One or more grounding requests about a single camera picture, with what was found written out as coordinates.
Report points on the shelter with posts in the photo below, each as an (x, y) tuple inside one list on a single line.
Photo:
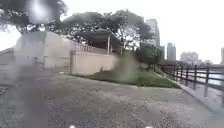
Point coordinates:
[(100, 38)]

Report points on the shorter grey tower building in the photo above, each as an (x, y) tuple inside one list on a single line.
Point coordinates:
[(171, 51)]

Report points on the row of distant buildings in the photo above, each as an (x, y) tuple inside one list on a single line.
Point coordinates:
[(189, 57)]

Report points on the thick trunked tree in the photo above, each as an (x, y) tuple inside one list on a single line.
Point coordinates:
[(16, 16)]

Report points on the group of dark trees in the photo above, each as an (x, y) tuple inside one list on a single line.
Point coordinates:
[(106, 23)]

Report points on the pale concrete kerb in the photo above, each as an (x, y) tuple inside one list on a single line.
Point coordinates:
[(200, 96)]

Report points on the robot's own part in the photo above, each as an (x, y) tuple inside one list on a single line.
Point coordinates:
[(72, 126), (148, 126)]

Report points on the dark green bush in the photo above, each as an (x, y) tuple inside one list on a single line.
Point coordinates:
[(146, 55)]

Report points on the grass patch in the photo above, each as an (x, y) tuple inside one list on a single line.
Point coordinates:
[(146, 80)]

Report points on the grey water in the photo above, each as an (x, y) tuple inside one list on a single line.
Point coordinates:
[(213, 78)]

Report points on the tall grey tower building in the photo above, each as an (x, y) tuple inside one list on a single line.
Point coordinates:
[(153, 33)]

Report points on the dark post and rail fence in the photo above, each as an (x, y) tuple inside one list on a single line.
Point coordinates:
[(195, 74)]

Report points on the pale concrete building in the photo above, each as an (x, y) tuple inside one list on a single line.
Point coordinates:
[(53, 53)]

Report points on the grey pebble path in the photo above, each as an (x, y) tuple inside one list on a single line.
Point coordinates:
[(100, 103)]

